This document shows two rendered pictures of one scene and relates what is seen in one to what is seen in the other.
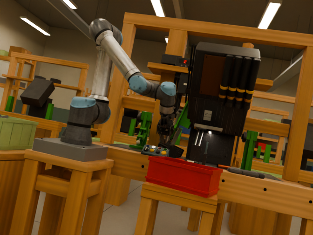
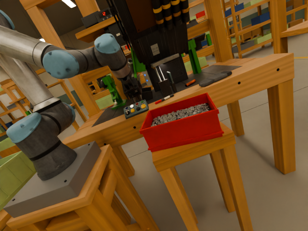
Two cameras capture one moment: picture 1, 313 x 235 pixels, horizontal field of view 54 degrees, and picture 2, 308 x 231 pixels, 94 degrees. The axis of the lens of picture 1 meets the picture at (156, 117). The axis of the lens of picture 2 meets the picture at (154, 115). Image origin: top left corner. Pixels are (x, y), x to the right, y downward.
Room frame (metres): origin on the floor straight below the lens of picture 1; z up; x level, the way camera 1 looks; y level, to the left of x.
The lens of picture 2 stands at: (0.91, -0.02, 1.16)
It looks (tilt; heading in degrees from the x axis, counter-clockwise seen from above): 20 degrees down; 353
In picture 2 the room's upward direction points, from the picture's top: 23 degrees counter-clockwise
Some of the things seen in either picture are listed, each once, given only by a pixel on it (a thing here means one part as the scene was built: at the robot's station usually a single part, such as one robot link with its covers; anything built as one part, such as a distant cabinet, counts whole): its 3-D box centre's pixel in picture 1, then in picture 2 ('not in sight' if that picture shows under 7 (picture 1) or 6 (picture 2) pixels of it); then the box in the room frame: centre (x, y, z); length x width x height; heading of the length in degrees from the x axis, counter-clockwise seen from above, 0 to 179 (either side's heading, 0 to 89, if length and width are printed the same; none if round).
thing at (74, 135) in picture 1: (77, 133); (52, 156); (1.53, 0.37, 0.96); 0.15 x 0.15 x 0.10
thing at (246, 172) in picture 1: (244, 172); (213, 78); (1.71, -0.54, 0.91); 0.20 x 0.11 x 0.03; 86
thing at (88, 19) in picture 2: (172, 60); (93, 20); (2.31, -0.03, 1.59); 0.15 x 0.07 x 0.07; 79
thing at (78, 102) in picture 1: (82, 109); (34, 133); (1.53, 0.37, 1.08); 0.13 x 0.12 x 0.14; 160
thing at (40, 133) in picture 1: (33, 132); not in sight; (10.54, 4.03, 0.22); 1.20 x 0.81 x 0.44; 174
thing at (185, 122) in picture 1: (186, 117); (138, 62); (1.99, -0.19, 1.17); 0.13 x 0.12 x 0.20; 79
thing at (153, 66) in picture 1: (207, 77); (130, 17); (2.30, -0.33, 1.52); 0.90 x 0.25 x 0.04; 79
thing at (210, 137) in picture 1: (211, 138); (163, 65); (2.16, -0.41, 1.07); 0.30 x 0.18 x 0.34; 79
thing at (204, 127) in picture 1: (208, 129); (162, 61); (1.93, -0.34, 1.11); 0.39 x 0.16 x 0.03; 169
